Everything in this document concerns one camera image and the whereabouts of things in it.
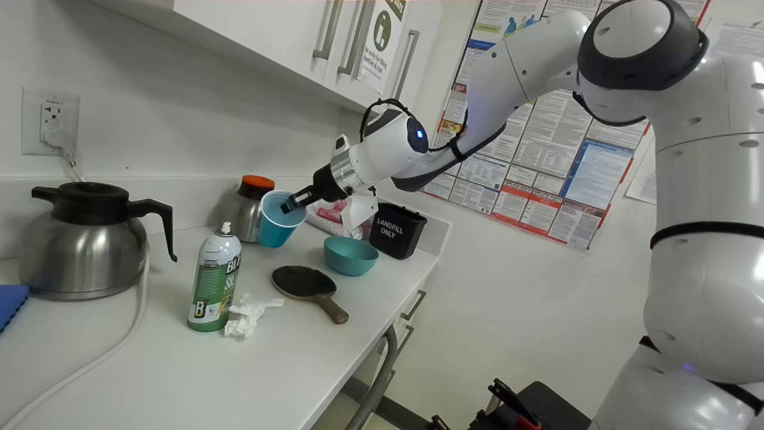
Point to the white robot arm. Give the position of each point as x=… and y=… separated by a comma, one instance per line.
x=700, y=361

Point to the black wooden ping pong paddle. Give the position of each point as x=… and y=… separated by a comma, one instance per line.
x=311, y=286

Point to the teal bowl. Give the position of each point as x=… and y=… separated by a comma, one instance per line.
x=349, y=256

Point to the white wall outlet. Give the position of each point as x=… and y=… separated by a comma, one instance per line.
x=47, y=122

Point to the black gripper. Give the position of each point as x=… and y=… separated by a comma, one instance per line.
x=327, y=186

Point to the green stay safe sign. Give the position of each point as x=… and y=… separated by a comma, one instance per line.
x=382, y=41

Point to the steel carafe orange lid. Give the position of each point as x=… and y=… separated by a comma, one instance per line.
x=242, y=207

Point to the crumpled white tissue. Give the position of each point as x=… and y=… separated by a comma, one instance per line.
x=243, y=318

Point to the white upper cabinet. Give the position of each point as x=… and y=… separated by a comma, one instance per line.
x=316, y=43

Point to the steel coffee pot black handle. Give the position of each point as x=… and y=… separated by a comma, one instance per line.
x=89, y=245

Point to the blue plastic cup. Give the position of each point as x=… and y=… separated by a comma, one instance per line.
x=275, y=226

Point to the black small bin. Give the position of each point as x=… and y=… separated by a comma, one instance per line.
x=397, y=230

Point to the wall information poster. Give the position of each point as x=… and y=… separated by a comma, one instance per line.
x=551, y=171

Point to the green spray can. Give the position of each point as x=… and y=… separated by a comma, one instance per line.
x=214, y=280

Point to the candy wrapper pile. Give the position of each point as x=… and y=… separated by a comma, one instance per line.
x=343, y=219

